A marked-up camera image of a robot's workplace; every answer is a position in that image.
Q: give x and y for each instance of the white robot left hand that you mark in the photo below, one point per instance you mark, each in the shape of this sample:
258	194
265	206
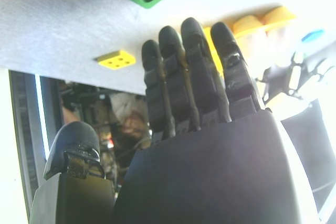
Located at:
210	169

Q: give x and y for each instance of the yellow egg carton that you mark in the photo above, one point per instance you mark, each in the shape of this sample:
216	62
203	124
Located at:
278	16

